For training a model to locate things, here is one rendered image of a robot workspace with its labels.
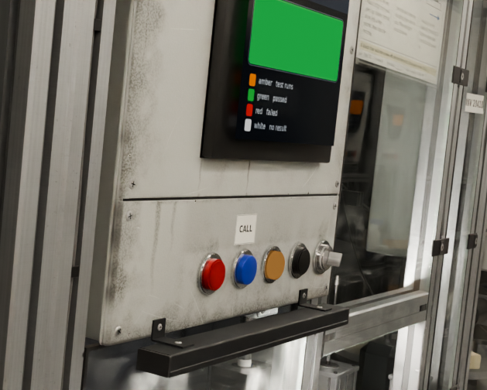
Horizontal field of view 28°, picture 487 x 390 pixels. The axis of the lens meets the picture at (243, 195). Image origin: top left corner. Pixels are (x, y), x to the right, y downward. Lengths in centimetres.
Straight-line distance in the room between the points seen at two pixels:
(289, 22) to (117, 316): 34
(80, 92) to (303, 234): 41
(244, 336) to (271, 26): 29
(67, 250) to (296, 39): 34
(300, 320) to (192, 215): 20
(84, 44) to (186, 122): 14
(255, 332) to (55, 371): 23
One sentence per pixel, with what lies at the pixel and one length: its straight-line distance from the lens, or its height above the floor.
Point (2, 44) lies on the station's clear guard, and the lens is 73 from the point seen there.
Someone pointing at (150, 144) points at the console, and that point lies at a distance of 82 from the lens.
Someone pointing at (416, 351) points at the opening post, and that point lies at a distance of 156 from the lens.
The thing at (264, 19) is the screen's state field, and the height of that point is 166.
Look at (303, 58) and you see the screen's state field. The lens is 99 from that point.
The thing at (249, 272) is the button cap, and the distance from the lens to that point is 97.
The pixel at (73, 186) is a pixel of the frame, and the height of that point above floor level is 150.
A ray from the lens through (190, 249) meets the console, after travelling 89.
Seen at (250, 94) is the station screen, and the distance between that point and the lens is 90.
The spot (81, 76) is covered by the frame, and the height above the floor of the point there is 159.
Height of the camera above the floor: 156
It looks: 4 degrees down
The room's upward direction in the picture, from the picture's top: 6 degrees clockwise
